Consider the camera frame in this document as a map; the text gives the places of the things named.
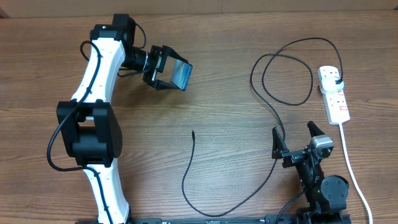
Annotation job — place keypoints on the white power strip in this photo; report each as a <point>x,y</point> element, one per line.
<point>335,103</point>

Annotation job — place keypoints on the black samsung smartphone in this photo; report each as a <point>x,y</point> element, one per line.
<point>181,74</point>

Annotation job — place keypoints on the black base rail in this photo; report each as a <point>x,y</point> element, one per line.
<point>211,221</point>

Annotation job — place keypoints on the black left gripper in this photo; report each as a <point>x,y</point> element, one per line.
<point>160,55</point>

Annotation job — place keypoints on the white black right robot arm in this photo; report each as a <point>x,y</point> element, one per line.
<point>326,196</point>

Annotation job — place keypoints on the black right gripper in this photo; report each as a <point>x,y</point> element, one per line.
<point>279,150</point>

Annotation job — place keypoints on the white charger plug adapter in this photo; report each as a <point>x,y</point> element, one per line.
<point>330,84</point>

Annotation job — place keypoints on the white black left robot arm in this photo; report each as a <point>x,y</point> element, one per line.
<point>87,123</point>

